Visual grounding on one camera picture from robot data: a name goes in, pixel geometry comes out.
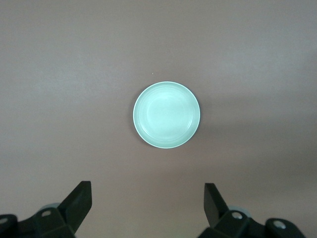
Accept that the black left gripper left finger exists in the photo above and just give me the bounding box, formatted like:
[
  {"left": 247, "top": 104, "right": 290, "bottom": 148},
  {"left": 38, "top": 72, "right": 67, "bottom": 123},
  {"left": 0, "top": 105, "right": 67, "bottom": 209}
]
[{"left": 18, "top": 181, "right": 93, "bottom": 238}]

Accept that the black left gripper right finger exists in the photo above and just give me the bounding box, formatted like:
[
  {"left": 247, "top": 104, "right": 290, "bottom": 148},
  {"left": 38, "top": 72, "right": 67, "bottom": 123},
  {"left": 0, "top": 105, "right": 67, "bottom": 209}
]
[{"left": 198, "top": 183, "right": 267, "bottom": 238}]

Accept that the pale green round plate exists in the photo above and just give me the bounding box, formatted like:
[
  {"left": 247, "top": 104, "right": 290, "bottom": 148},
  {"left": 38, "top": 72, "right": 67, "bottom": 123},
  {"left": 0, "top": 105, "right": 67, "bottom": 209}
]
[{"left": 132, "top": 81, "right": 201, "bottom": 149}]

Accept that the brown table cover mat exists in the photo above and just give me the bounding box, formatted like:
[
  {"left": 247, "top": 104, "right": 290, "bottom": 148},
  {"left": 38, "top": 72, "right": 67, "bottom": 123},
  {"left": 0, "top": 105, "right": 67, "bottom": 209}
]
[{"left": 0, "top": 0, "right": 317, "bottom": 238}]

